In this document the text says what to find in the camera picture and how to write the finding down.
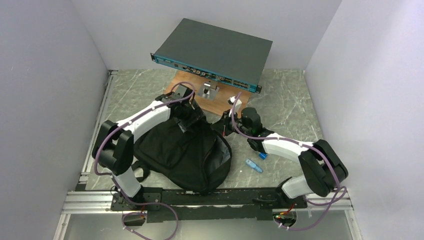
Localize blue grey network switch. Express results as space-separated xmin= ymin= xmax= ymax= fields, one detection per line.
xmin=151 ymin=18 xmax=273 ymax=93

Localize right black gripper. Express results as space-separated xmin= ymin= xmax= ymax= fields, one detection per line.
xmin=210 ymin=109 xmax=251 ymax=138

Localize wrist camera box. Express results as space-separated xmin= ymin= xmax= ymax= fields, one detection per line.
xmin=155 ymin=84 xmax=195 ymax=103
xmin=227 ymin=96 xmax=242 ymax=109

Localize metal stand bracket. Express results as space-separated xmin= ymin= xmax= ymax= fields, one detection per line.
xmin=197 ymin=80 xmax=220 ymax=101

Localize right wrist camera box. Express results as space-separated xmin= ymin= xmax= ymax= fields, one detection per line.
xmin=227 ymin=96 xmax=242 ymax=109

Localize wooden base board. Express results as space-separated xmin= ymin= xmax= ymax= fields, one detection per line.
xmin=163 ymin=70 xmax=253 ymax=116

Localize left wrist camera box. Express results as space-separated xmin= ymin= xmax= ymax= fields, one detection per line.
xmin=155 ymin=84 xmax=195 ymax=103

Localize black student backpack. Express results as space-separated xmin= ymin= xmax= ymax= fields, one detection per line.
xmin=131 ymin=119 xmax=233 ymax=194

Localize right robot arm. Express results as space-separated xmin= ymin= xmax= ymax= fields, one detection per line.
xmin=212 ymin=107 xmax=349 ymax=208

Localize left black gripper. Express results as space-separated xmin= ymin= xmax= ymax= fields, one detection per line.
xmin=173 ymin=99 xmax=206 ymax=133

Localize small blue capped bottle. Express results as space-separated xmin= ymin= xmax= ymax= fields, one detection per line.
xmin=258 ymin=152 xmax=268 ymax=160

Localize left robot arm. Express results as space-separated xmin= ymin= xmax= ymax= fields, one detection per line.
xmin=91 ymin=97 xmax=206 ymax=210

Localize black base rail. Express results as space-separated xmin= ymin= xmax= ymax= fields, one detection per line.
xmin=110 ymin=187 xmax=307 ymax=223

